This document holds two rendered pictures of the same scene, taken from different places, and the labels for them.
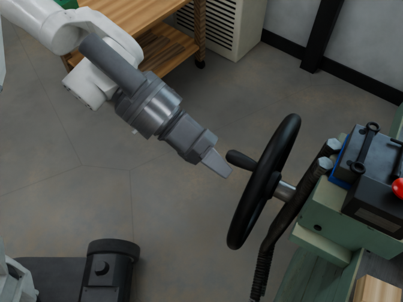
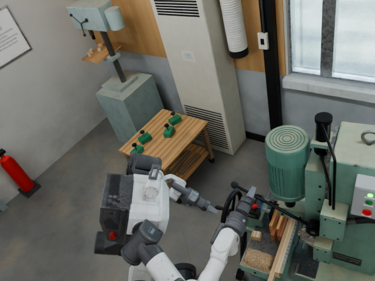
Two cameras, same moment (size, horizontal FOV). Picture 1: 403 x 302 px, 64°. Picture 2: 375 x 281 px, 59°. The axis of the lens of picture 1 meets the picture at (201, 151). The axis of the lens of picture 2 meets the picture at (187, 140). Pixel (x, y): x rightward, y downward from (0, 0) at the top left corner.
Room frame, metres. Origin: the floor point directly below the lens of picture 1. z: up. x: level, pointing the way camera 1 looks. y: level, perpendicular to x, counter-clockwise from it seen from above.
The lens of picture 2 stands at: (-0.86, -0.18, 2.44)
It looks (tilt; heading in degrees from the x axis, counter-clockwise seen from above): 40 degrees down; 9
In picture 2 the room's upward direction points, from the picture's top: 18 degrees counter-clockwise
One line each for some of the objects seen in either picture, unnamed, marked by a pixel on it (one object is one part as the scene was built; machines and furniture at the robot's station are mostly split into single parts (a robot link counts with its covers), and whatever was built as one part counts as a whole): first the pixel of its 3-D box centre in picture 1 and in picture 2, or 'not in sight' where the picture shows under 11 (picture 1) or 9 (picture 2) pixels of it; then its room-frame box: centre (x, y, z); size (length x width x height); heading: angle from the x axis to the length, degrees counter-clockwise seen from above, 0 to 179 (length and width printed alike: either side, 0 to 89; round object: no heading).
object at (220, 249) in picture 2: not in sight; (224, 247); (-0.14, -0.08, 1.23); 0.13 x 0.07 x 0.09; 146
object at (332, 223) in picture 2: not in sight; (333, 221); (-0.10, -0.53, 1.23); 0.09 x 0.08 x 0.15; 60
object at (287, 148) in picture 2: not in sight; (288, 164); (0.14, -0.42, 1.33); 0.18 x 0.18 x 0.31
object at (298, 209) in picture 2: not in sight; (294, 210); (0.13, -0.43, 1.01); 0.14 x 0.07 x 0.09; 60
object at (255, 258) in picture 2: not in sight; (258, 257); (-0.04, -0.21, 0.92); 0.14 x 0.09 x 0.04; 60
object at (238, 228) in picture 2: not in sight; (227, 236); (-0.08, -0.11, 1.21); 0.11 x 0.11 x 0.11; 60
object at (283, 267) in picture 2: not in sight; (298, 222); (0.11, -0.45, 0.93); 0.60 x 0.02 x 0.06; 150
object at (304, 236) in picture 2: not in sight; (312, 236); (-0.04, -0.47, 1.02); 0.12 x 0.03 x 0.12; 60
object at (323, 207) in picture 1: (360, 196); (254, 211); (0.23, -0.25, 0.91); 0.15 x 0.14 x 0.09; 150
